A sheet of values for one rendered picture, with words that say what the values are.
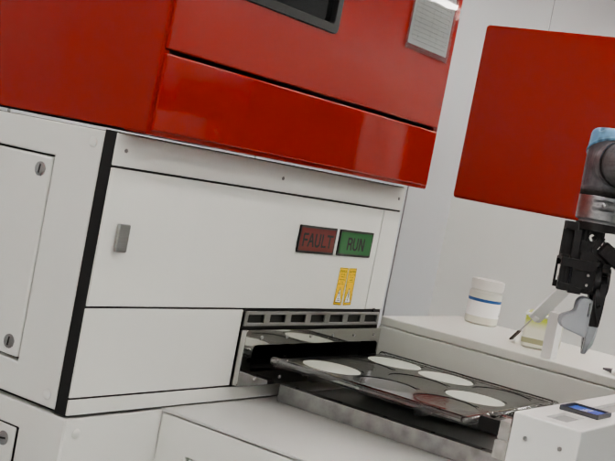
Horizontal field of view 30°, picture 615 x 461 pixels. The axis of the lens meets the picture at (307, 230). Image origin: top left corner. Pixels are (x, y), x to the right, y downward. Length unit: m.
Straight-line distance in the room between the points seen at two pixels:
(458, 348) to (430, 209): 3.39
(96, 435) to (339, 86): 0.69
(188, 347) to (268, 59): 0.46
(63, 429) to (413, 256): 3.97
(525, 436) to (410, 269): 3.98
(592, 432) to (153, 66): 0.75
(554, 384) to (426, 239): 3.50
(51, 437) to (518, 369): 0.89
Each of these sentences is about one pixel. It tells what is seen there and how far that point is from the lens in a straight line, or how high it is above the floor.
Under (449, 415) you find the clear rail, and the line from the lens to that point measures 1.75.
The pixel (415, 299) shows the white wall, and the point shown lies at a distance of 5.59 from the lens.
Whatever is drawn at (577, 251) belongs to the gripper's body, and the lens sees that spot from 1.90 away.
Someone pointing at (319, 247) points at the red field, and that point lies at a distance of 2.02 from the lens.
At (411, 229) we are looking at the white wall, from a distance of 5.42.
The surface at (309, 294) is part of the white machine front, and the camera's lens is 2.03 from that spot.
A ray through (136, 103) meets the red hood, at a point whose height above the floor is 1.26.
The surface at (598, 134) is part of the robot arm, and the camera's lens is 1.90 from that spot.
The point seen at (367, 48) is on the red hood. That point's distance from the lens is 1.97.
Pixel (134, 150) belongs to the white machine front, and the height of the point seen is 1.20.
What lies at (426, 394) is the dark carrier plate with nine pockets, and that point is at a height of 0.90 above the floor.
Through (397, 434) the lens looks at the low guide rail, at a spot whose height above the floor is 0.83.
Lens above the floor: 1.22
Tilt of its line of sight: 3 degrees down
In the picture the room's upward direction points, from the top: 11 degrees clockwise
